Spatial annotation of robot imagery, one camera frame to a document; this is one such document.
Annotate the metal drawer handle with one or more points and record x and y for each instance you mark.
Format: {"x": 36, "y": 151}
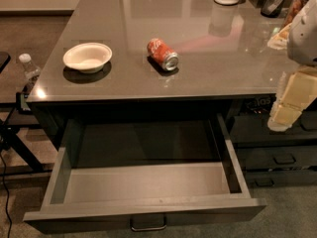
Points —
{"x": 145, "y": 223}

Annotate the clear plastic water bottle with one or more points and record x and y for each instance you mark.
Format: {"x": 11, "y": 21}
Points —
{"x": 31, "y": 70}

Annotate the white paper bowl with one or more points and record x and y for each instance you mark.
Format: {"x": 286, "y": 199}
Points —
{"x": 87, "y": 57}

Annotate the red coke can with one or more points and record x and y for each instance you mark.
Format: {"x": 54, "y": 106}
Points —
{"x": 162, "y": 54}

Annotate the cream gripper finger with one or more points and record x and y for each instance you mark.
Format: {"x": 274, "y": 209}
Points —
{"x": 281, "y": 118}

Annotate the snack bag on counter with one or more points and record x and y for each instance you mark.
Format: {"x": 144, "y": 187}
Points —
{"x": 279, "y": 40}

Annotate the lower right closed drawers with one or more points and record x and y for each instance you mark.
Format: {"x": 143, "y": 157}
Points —
{"x": 270, "y": 158}

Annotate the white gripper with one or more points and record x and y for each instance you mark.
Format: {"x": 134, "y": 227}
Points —
{"x": 304, "y": 37}

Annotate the grey cabinet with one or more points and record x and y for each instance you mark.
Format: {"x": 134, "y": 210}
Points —
{"x": 131, "y": 51}

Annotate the open grey top drawer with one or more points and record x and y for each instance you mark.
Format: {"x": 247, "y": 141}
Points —
{"x": 106, "y": 173}

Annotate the black side table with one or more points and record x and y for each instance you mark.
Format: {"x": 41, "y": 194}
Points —
{"x": 21, "y": 116}

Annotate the glass jar of snacks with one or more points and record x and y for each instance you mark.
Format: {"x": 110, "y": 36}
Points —
{"x": 293, "y": 10}

